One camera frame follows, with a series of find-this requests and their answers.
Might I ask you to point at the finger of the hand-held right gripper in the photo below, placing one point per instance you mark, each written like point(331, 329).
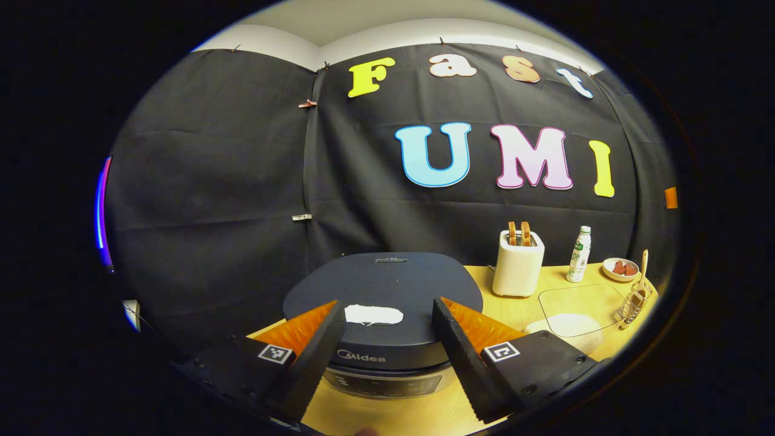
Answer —
point(671, 198)

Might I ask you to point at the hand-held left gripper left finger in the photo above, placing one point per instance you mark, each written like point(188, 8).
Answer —
point(309, 369)

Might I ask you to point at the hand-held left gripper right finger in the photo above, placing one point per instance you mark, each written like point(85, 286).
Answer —
point(463, 369)

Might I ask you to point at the wooden spoon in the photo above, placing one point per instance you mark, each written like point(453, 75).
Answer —
point(643, 266)

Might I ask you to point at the dark rice cooker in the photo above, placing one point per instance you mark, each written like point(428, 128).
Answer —
point(387, 281)

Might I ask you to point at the red meat slice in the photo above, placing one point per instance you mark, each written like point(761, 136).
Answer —
point(618, 267)
point(630, 269)

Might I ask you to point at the white round plate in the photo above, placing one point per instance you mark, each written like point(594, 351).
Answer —
point(607, 272)

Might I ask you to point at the white plastic bottle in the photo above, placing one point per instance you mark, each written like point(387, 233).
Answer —
point(579, 257)

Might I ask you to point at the white toaster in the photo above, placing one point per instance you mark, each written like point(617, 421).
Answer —
point(517, 272)

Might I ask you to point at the clear plastic container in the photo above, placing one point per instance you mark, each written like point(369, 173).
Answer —
point(575, 300)

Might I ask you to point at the toast slice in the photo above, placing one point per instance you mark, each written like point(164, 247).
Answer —
point(526, 234)
point(512, 233)

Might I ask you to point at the black backdrop cloth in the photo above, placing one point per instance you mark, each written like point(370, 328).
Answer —
point(212, 181)

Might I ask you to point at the pink clothes peg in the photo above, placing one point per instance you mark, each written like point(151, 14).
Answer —
point(307, 104)

